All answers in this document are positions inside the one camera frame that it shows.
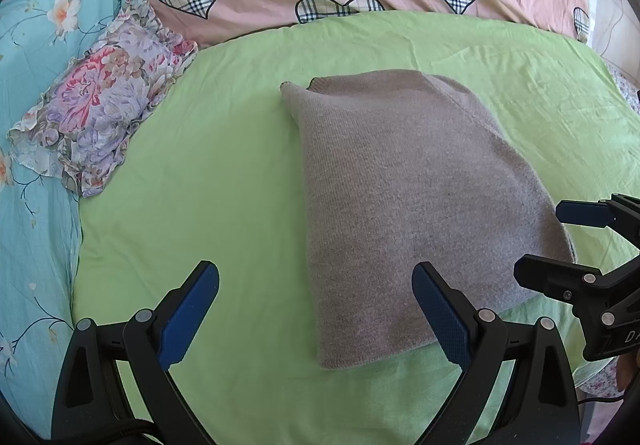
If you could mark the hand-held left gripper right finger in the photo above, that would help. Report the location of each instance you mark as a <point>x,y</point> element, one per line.
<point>442,317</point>

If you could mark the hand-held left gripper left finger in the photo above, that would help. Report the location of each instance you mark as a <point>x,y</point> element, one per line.
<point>187,320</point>

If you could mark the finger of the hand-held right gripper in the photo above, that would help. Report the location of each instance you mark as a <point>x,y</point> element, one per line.
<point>547,277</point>
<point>580,213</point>

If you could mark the grey knit sweater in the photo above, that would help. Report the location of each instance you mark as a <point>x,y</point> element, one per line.
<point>410,205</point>

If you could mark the person's right hand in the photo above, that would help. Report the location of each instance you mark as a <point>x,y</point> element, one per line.
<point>625,371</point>

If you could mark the green bed sheet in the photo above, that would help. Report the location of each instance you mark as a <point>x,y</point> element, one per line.
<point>215,175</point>

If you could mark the purple floral ruffled pillow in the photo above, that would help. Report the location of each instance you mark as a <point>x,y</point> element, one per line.
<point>105,100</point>

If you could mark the light blue floral sheet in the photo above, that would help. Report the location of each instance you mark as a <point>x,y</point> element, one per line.
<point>40,75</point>

